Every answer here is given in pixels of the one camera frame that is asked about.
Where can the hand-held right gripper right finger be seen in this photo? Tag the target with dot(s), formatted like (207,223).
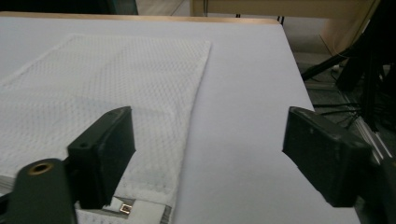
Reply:
(327,158)

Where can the white waffle towel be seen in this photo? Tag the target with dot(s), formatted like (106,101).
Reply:
(109,74)

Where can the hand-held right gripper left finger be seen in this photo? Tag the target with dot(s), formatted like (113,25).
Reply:
(102,155)

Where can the silver metal rail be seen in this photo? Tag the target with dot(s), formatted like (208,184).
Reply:
(372,141)

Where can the dark green furniture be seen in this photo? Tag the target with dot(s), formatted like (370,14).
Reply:
(62,5)

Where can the black tripod stand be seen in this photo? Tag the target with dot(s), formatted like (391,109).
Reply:
(372,65)

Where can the light wooden desk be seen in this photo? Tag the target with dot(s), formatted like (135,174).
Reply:
(249,6)

